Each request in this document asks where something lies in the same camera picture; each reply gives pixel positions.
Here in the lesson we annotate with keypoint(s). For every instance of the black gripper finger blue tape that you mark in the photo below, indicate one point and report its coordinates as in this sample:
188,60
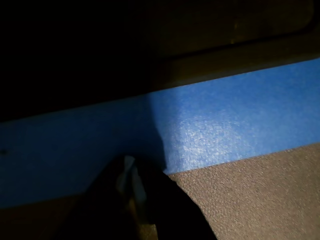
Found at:
175,215
110,200

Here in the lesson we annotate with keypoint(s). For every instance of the wide blue tape strip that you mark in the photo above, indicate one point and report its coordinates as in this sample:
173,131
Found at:
225,125

